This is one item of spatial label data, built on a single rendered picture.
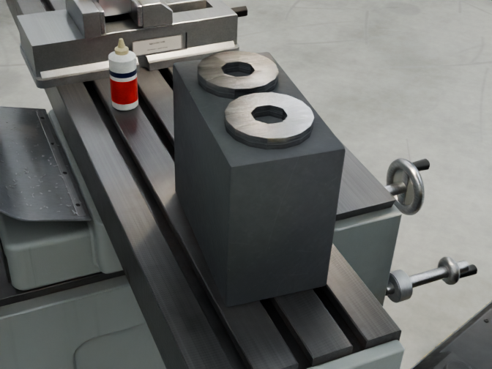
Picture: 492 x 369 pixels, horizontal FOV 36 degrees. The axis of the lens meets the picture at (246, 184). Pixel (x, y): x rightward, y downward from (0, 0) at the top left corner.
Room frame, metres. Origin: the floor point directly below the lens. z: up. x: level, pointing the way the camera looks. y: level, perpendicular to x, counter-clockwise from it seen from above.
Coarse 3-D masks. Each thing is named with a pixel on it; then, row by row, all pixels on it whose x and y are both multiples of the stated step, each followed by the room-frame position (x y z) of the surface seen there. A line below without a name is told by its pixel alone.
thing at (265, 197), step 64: (192, 64) 0.77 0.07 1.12; (256, 64) 0.76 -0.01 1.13; (192, 128) 0.70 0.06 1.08; (256, 128) 0.62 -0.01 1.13; (320, 128) 0.65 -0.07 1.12; (192, 192) 0.70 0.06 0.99; (256, 192) 0.58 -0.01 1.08; (320, 192) 0.61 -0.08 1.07; (256, 256) 0.58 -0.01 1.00; (320, 256) 0.61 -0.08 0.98
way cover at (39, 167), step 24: (0, 120) 1.02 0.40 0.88; (24, 120) 1.04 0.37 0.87; (48, 120) 1.06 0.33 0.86; (0, 144) 0.94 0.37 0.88; (24, 144) 0.96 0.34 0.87; (48, 144) 0.98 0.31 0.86; (0, 168) 0.87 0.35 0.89; (24, 168) 0.89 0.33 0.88; (48, 168) 0.91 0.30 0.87; (0, 192) 0.80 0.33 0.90; (24, 192) 0.83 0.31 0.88; (48, 192) 0.85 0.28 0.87; (72, 192) 0.86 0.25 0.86; (24, 216) 0.78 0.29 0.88; (48, 216) 0.79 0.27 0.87; (72, 216) 0.80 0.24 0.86
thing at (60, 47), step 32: (96, 0) 1.13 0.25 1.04; (192, 0) 1.24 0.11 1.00; (32, 32) 1.09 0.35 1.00; (64, 32) 1.09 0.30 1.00; (96, 32) 1.08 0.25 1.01; (128, 32) 1.11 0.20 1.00; (160, 32) 1.13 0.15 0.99; (192, 32) 1.16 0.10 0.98; (224, 32) 1.18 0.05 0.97; (32, 64) 1.06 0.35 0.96; (64, 64) 1.06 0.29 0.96; (96, 64) 1.08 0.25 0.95; (160, 64) 1.12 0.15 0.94
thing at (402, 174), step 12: (396, 168) 1.25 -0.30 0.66; (408, 168) 1.22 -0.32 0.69; (420, 168) 1.23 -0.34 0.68; (396, 180) 1.25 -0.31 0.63; (408, 180) 1.22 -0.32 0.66; (420, 180) 1.20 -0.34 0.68; (396, 192) 1.21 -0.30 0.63; (408, 192) 1.21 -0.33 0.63; (420, 192) 1.18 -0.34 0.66; (396, 204) 1.23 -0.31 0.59; (408, 204) 1.21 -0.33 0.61; (420, 204) 1.18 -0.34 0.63
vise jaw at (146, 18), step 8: (136, 0) 1.14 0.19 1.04; (144, 0) 1.14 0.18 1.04; (152, 0) 1.14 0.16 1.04; (160, 0) 1.15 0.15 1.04; (136, 8) 1.12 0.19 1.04; (144, 8) 1.12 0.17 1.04; (152, 8) 1.12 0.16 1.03; (160, 8) 1.13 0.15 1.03; (168, 8) 1.14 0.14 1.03; (136, 16) 1.12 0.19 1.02; (144, 16) 1.12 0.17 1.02; (152, 16) 1.12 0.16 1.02; (160, 16) 1.13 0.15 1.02; (168, 16) 1.14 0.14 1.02; (144, 24) 1.12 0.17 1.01; (152, 24) 1.12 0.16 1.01; (160, 24) 1.13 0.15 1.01
